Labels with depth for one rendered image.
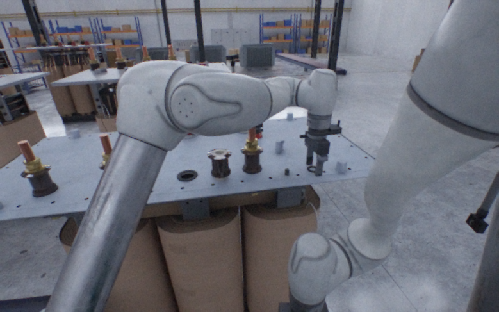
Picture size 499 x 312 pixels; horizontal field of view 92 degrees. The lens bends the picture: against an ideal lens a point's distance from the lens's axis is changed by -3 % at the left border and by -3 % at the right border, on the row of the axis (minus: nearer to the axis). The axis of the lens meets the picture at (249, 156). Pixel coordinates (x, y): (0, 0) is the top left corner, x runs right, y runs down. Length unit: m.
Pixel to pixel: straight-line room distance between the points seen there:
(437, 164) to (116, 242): 0.51
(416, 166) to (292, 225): 1.02
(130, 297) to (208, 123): 1.29
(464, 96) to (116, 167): 0.50
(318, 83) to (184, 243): 0.90
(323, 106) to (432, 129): 0.66
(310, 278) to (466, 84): 0.45
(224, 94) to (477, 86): 0.29
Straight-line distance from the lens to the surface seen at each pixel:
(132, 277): 1.45
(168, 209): 1.30
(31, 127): 3.49
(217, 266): 1.39
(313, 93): 0.91
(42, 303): 1.50
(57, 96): 7.20
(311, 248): 0.57
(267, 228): 1.27
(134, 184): 0.52
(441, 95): 0.26
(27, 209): 1.15
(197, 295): 1.55
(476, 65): 0.25
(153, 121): 0.49
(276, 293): 1.67
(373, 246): 0.64
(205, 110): 0.38
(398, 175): 0.32
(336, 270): 0.62
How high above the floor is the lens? 1.89
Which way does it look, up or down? 27 degrees down
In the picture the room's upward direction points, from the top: 1 degrees counter-clockwise
